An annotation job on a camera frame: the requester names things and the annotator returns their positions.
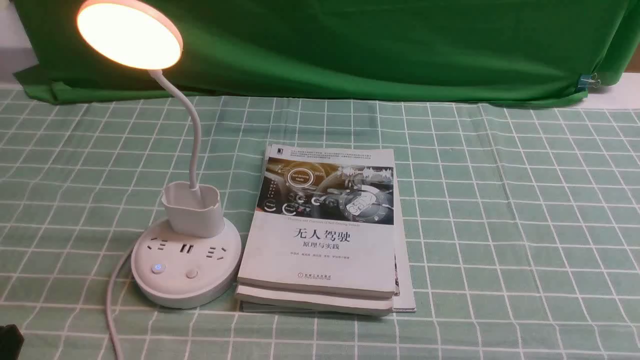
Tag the white desk lamp with socket base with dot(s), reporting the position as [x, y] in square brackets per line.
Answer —
[191, 257]

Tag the black object at corner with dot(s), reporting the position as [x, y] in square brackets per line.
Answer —
[11, 342]

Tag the blue binder clip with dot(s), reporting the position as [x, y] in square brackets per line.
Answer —
[588, 81]

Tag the green checked tablecloth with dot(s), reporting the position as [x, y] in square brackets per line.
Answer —
[522, 227]

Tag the green backdrop cloth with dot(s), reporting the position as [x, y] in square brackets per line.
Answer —
[517, 53]

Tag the top white self-driving book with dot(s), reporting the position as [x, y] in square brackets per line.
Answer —
[323, 222]

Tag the bottom thin book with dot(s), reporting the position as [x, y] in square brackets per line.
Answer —
[404, 299]

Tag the middle white book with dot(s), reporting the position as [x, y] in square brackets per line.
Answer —
[256, 299]

